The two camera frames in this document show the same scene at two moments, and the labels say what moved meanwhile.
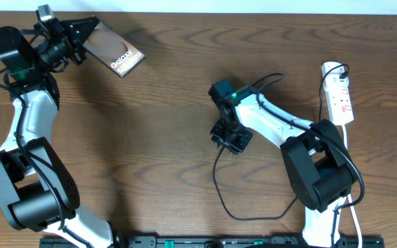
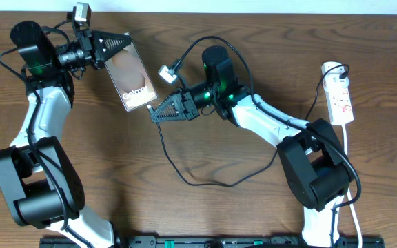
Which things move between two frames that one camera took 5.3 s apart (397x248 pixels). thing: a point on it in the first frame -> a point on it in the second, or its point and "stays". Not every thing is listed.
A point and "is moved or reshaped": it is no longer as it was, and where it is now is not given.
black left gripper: [75, 48] -> [93, 47]
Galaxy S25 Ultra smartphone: [114, 51] is moved or reshaped
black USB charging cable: [343, 75] -> [248, 173]
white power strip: [336, 80] stays
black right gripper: [234, 148] -> [183, 105]
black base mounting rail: [218, 242] stays
